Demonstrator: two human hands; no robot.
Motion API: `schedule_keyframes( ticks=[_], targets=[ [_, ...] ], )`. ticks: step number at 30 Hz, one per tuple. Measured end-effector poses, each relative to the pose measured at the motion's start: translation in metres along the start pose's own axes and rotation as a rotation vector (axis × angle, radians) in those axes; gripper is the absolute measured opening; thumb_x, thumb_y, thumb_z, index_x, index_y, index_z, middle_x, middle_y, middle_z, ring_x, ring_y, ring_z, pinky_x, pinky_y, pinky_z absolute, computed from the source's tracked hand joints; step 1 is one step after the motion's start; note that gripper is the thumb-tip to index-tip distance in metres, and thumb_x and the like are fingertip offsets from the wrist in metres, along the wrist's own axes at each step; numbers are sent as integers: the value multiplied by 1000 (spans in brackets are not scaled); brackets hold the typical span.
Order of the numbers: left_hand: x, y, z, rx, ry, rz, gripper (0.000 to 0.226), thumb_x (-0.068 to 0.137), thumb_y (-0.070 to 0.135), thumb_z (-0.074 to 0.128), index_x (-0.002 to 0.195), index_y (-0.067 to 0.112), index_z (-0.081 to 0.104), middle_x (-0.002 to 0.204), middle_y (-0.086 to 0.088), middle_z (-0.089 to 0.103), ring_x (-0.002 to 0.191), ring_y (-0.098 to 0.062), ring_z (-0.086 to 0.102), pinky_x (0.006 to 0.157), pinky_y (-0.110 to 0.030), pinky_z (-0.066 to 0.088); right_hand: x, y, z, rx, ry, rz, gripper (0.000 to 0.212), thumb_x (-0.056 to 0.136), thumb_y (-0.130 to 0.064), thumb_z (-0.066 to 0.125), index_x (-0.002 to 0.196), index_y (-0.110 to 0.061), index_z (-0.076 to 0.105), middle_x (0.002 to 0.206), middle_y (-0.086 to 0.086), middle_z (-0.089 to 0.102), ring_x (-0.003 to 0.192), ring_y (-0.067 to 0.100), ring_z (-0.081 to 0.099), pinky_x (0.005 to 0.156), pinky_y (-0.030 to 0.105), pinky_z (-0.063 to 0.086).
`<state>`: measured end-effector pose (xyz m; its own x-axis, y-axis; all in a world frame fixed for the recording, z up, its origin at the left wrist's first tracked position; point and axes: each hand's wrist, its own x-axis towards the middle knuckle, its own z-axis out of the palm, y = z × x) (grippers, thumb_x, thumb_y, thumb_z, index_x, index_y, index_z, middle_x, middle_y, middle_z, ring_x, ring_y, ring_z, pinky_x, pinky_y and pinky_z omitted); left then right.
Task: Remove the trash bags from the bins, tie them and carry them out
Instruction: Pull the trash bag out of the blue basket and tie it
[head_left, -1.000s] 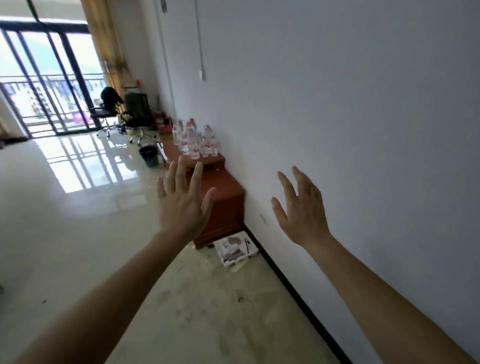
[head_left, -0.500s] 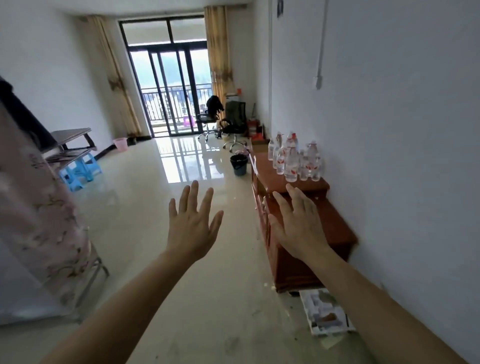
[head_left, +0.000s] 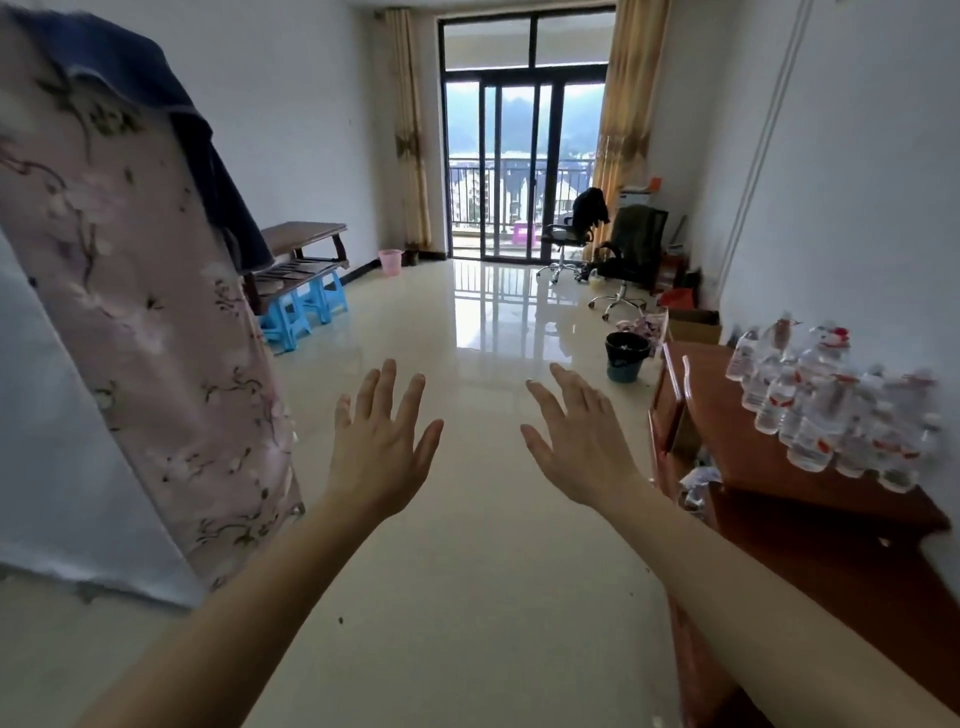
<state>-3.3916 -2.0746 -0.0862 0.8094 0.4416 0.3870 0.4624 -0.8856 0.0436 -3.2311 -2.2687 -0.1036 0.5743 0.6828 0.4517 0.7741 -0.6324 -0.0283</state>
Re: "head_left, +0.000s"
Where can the person's left thumb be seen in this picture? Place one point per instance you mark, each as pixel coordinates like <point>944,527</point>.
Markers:
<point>429,448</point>

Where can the floral bag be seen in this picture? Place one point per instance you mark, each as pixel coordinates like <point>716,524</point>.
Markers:
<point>646,326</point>

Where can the person's right middle finger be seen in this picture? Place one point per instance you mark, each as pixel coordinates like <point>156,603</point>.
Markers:
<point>570,384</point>

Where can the white box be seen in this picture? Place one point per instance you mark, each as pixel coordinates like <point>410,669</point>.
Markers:
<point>636,196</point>

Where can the person's right hand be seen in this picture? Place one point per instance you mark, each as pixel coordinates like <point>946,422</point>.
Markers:
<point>589,454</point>

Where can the person's left hand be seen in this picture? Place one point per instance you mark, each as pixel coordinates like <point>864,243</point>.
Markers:
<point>375,457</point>

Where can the dark wooden bench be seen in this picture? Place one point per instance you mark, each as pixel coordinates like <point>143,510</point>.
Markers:
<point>300,251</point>

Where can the cardboard box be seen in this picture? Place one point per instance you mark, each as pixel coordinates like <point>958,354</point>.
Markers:
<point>694,326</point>

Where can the black jacket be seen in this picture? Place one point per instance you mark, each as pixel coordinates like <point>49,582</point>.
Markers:
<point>590,208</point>

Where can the crumpled white plastic bag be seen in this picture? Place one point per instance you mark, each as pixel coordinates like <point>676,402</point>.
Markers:
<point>697,484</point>

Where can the pink wastebasket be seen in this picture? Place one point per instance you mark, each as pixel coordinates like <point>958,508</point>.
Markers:
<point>390,262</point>

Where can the person's left middle finger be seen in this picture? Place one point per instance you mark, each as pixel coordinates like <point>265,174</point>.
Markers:
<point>385,391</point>

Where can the red bag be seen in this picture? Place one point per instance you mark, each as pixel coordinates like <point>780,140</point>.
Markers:
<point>677,298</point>

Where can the blue plastic stool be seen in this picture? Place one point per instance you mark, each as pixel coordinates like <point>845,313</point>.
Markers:
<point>283,319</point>
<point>328,294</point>

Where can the black framed glass door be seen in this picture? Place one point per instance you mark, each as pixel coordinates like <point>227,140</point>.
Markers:
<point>555,75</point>

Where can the reddish wooden cabinet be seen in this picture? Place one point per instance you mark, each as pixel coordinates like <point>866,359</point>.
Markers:
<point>795,510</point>

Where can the beige patterned curtain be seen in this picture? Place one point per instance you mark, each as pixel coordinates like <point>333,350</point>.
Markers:
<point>626,112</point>
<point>409,135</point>

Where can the person's right forearm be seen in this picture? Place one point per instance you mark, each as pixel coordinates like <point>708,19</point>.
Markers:
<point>757,615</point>

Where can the person's right thumb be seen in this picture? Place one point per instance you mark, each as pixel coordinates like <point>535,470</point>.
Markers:
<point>536,448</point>

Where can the group of clear water bottles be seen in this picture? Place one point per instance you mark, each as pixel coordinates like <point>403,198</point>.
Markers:
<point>825,420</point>

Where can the dark blue cloth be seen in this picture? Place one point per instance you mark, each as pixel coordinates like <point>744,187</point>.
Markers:
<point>202,150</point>

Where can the person's left little finger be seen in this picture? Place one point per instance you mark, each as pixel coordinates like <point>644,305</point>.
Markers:
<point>343,414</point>

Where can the person's left forearm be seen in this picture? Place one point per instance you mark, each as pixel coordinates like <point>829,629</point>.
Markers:
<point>247,622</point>

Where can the pink plastic stool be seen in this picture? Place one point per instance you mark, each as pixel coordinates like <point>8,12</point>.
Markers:
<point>523,233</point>

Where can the pink floral cloth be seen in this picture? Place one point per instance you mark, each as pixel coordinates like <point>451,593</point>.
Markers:
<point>135,337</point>

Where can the black mesh office chair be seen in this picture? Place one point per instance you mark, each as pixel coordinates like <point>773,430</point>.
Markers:
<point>634,247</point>

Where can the black and blue bucket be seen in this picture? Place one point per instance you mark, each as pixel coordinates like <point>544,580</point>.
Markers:
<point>626,356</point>

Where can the balcony railing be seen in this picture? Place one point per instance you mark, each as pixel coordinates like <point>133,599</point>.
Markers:
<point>517,180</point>

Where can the white sheet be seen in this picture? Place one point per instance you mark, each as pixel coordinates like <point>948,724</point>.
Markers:
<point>60,480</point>

